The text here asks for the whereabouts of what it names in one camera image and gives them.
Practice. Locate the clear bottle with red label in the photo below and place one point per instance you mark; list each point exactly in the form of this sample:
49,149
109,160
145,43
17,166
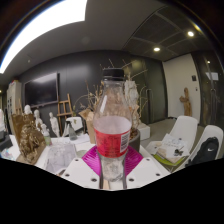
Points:
111,133

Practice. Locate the golden carved relief sculpture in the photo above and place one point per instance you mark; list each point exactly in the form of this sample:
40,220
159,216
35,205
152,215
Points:
30,140

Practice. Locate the white plaster bust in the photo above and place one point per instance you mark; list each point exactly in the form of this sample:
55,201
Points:
132,95

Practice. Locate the tall wooden figure sculpture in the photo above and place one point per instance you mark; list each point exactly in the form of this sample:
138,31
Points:
186,101

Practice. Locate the white chair with books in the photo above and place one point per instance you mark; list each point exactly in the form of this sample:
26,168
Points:
185,126

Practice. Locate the printed newspaper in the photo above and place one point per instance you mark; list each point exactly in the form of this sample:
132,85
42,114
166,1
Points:
60,156

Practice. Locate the long white ceiling light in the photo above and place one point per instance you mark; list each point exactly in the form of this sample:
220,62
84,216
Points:
40,26

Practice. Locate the wooden easel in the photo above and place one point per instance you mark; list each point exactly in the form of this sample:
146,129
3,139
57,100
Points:
63,113

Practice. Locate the dried plant in grey pot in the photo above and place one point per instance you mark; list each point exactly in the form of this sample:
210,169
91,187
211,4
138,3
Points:
135,140

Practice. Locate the white plaster figurines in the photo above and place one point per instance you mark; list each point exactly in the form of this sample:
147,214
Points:
54,124

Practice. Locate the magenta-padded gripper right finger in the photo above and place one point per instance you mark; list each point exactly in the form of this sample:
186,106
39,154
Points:
146,171

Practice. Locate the white cabinet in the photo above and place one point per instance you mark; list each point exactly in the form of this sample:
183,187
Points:
14,96

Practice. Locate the stack of books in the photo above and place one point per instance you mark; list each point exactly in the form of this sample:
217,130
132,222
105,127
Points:
171,146

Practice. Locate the dark spray bottle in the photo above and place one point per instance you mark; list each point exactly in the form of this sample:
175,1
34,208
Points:
72,132

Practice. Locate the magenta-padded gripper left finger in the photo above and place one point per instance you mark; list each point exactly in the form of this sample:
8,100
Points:
78,171

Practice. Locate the ceiling spot lights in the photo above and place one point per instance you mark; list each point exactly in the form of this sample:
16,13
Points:
156,49

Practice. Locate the black wall screen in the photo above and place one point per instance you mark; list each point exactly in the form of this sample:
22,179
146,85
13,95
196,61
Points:
41,90

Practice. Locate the small pale green bottle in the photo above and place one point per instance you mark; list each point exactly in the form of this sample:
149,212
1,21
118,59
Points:
46,136

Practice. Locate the white chair backrest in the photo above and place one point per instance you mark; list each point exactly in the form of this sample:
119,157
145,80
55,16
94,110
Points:
79,122

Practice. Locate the brown cardboard box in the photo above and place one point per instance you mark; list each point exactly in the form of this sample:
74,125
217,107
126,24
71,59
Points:
89,128

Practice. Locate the white chair with backpack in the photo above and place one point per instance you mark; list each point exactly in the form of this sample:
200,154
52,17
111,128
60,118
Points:
213,131

